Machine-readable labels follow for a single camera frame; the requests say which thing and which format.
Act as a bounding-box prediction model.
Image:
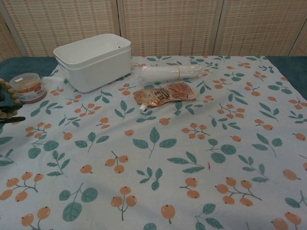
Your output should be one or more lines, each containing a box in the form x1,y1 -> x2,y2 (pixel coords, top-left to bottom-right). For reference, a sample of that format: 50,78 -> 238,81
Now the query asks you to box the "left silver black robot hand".
0,85 -> 26,125

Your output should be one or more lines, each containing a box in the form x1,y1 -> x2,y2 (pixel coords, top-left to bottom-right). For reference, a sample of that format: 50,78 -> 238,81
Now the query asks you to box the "wooden bead bracelet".
0,78 -> 20,120

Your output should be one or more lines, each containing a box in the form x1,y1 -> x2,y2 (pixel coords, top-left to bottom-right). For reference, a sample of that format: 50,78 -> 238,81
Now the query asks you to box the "clear jar with orange contents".
9,73 -> 48,105

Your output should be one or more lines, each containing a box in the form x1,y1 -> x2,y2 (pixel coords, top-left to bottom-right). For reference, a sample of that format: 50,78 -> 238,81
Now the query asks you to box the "woven bamboo screen panel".
0,14 -> 26,61
219,0 -> 307,58
0,0 -> 123,58
118,0 -> 225,58
291,23 -> 307,57

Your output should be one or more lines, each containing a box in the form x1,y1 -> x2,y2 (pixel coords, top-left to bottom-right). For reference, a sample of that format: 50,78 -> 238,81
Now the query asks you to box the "white plastic storage box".
53,33 -> 132,93

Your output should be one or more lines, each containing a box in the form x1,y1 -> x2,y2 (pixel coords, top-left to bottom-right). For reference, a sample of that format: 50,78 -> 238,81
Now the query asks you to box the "orange spout pouch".
133,81 -> 197,112

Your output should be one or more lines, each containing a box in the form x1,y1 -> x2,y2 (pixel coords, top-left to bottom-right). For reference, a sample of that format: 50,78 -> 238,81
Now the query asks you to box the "floral leaf print tablecloth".
0,55 -> 307,230

